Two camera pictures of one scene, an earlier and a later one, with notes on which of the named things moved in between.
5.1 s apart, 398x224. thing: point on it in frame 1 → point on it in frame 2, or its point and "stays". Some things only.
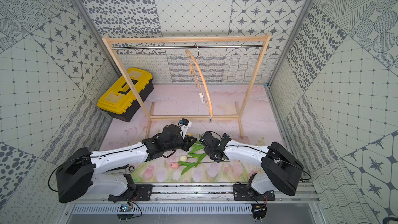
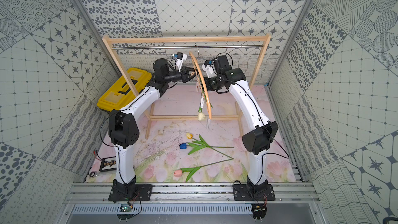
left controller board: x=125 y=208 stays
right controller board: x=259 y=210 stays
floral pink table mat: x=243 y=114 stays
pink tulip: x=200 y=156 → x=178 y=172
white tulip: x=183 y=158 → x=201 y=116
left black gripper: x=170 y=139 → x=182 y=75
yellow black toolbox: x=119 y=101 stays
